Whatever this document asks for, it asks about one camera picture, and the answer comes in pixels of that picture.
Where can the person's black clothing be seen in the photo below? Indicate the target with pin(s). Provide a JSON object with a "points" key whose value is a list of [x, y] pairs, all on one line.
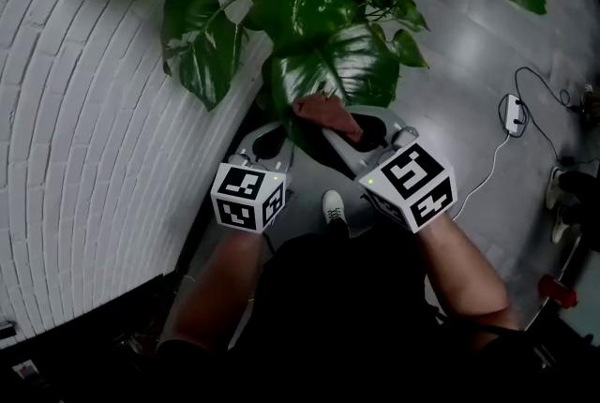
{"points": [[347, 321]]}

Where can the person's white left shoe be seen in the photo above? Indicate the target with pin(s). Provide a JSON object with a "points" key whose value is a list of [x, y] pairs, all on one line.
{"points": [[334, 204]]}

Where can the green potted plant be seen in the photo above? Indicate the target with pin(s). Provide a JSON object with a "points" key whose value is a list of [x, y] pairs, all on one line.
{"points": [[328, 64]]}

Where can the red fire extinguisher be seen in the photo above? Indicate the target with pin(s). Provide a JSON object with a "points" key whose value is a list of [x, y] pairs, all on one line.
{"points": [[558, 293]]}

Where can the person's right forearm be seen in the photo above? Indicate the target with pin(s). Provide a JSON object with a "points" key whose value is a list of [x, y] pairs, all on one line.
{"points": [[464, 279]]}

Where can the brown cloth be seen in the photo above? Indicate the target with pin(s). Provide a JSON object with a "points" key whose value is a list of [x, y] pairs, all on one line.
{"points": [[328, 115]]}

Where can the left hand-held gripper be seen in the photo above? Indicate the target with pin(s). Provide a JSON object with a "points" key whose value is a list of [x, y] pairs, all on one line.
{"points": [[244, 199]]}

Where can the white power strip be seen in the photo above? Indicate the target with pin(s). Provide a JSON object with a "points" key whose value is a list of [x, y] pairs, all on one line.
{"points": [[512, 113]]}

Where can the person's left forearm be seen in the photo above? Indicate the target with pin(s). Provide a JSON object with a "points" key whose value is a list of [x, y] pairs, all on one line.
{"points": [[220, 279]]}

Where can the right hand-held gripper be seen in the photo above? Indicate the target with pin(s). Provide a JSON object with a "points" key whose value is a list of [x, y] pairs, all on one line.
{"points": [[412, 185]]}

